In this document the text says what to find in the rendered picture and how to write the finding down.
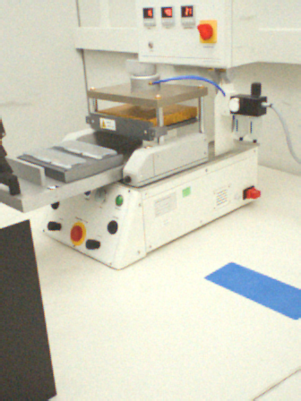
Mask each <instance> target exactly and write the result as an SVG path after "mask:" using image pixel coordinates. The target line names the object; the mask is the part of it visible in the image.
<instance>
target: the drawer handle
mask: <svg viewBox="0 0 301 401"><path fill-rule="evenodd" d="M0 184H3V185H5V186H8V188H9V193H10V195H17V194H20V193H21V189H20V184H19V181H18V177H17V175H14V174H11V173H9V172H6V171H4V170H0Z"/></svg>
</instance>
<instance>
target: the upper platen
mask: <svg viewBox="0 0 301 401"><path fill-rule="evenodd" d="M98 112H99V113H104V114H110V115H118V116H123V117H129V118H133V119H138V120H143V121H148V122H153V126H154V127H155V126H157V110H156V108H153V107H142V106H136V105H130V104H126V105H122V106H118V107H112V108H108V109H100V110H98ZM162 113H163V125H166V127H167V129H168V131H171V130H174V129H176V128H179V127H182V126H185V125H188V124H193V123H197V122H198V118H196V116H198V109H197V107H189V106H182V105H177V104H174V105H170V106H166V107H162Z"/></svg>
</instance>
